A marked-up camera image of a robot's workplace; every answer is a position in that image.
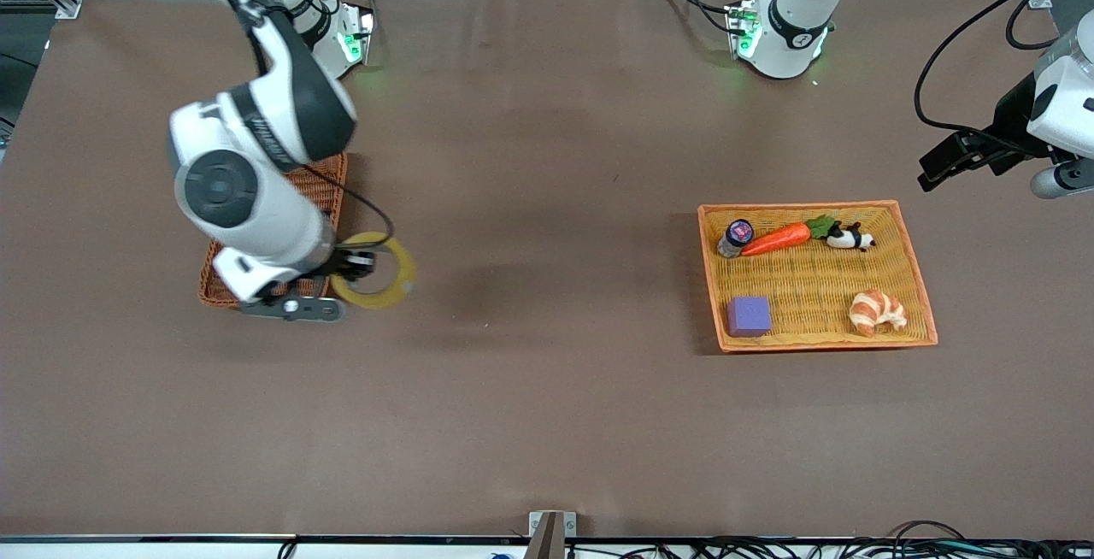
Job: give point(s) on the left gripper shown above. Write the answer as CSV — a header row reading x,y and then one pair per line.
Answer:
x,y
1010,130

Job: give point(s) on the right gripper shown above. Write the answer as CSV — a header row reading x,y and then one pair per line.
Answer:
x,y
345,262

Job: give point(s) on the yellow clear tape roll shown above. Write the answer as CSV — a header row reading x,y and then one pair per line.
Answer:
x,y
385,301

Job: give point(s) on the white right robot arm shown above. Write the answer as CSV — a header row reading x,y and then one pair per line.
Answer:
x,y
282,226

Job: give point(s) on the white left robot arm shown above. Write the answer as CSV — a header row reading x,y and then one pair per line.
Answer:
x,y
795,38

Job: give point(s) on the brown wicker basket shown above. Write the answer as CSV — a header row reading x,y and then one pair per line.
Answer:
x,y
329,183

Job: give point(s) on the orange wicker basket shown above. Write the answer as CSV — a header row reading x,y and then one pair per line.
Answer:
x,y
795,285

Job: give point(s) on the black white panda toy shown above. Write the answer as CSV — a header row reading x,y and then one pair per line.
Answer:
x,y
846,239

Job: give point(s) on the toy croissant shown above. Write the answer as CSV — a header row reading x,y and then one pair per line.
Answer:
x,y
876,311

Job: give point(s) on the orange toy carrot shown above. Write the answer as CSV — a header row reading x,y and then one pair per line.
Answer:
x,y
778,240

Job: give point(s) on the small jar pink lid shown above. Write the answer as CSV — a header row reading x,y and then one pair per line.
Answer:
x,y
737,234

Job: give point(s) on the purple foam cube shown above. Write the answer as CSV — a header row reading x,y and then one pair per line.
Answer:
x,y
749,316

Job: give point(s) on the grey metal camera post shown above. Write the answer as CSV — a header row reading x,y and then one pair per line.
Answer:
x,y
547,538

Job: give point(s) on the white table edge rail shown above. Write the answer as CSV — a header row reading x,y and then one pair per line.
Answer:
x,y
171,549

